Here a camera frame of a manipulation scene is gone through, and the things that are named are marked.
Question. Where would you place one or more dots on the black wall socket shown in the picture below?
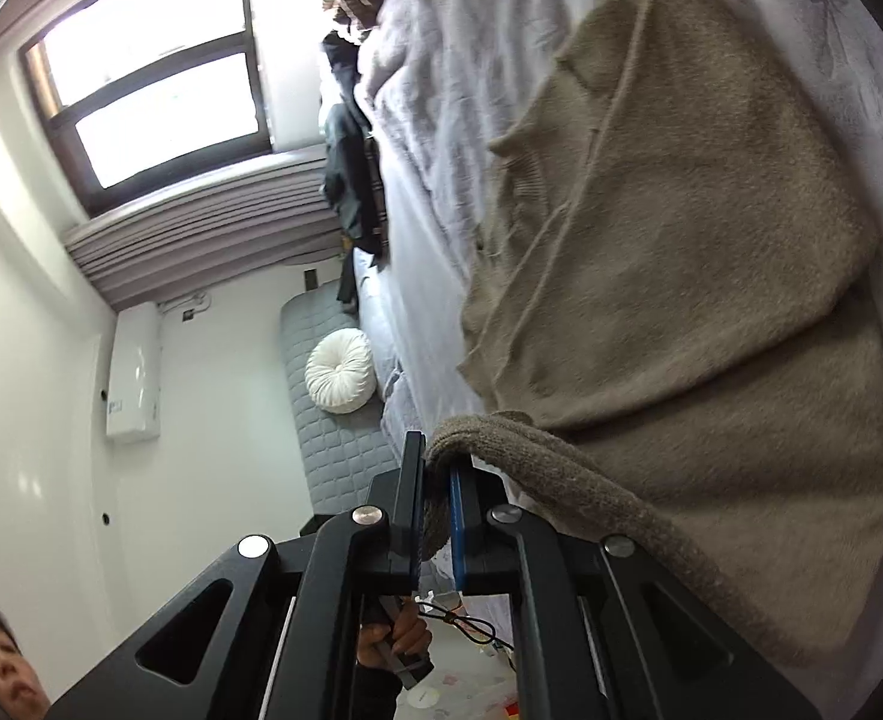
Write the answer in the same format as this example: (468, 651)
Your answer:
(310, 279)

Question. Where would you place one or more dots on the white wall air conditioner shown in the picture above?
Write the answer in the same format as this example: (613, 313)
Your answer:
(134, 375)

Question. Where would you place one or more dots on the person's left hand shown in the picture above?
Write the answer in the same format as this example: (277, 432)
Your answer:
(408, 631)

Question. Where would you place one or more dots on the white round pillow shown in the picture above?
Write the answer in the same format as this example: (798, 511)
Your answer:
(340, 371)

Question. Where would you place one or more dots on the brown knit sweater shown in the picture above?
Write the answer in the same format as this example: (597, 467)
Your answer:
(674, 240)

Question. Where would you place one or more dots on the grey quilted headboard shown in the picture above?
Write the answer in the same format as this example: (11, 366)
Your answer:
(336, 457)

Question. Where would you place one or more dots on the window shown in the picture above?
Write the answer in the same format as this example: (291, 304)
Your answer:
(149, 75)

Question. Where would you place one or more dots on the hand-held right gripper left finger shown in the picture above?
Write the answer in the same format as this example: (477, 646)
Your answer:
(411, 495)

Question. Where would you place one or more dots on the lavender fleece blanket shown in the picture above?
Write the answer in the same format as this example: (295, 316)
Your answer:
(449, 75)

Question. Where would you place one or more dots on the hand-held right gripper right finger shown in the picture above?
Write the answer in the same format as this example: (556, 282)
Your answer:
(456, 525)

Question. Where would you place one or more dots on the white round disc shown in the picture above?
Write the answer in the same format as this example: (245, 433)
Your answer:
(423, 696)

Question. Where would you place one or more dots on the dark cloth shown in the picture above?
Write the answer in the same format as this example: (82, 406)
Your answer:
(348, 285)

